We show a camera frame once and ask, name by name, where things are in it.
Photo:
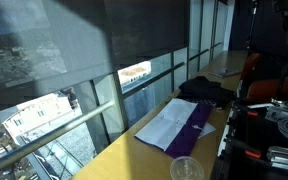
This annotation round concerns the dark metal handrail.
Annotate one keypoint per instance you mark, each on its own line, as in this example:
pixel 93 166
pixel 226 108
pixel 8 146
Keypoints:
pixel 150 81

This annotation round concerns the dark pen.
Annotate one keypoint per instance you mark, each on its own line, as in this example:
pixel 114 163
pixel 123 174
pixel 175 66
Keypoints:
pixel 168 101

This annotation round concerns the black cloth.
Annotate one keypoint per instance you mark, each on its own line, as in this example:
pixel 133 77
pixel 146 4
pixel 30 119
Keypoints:
pixel 205 89

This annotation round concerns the dark roller window blind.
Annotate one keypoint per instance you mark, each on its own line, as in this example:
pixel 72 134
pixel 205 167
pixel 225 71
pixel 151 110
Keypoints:
pixel 134 26

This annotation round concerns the checkered calibration board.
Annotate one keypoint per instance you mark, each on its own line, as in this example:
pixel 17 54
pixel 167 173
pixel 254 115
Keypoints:
pixel 208 102

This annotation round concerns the short dark handrail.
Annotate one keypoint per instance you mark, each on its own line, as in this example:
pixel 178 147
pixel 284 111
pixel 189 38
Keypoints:
pixel 199 54

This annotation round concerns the blue magazine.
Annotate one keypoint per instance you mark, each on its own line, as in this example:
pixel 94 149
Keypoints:
pixel 225 72

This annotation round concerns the clear plastic cup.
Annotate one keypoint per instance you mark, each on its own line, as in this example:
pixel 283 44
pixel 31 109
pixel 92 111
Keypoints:
pixel 186 169

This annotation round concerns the long metal handrail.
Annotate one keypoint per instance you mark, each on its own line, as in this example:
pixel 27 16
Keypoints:
pixel 50 135

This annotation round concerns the small orange chair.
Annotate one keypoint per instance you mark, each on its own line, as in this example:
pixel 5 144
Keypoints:
pixel 250 65

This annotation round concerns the black clamp orange tip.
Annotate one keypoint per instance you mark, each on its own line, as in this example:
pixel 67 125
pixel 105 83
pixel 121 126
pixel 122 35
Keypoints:
pixel 252 153
pixel 252 113

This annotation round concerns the black robot cart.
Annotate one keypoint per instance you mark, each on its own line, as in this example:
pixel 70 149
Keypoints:
pixel 250 136

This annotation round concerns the large orange chair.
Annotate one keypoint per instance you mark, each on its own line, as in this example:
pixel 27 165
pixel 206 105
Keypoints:
pixel 267 88

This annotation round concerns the black tripod stand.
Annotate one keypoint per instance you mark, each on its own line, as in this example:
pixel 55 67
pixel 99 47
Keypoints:
pixel 252 23

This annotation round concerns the grey power adapter box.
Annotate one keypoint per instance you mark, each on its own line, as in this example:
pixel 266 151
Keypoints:
pixel 274 114

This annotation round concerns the aluminium profile bar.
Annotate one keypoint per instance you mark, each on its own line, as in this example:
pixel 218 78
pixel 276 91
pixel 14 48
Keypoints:
pixel 285 158

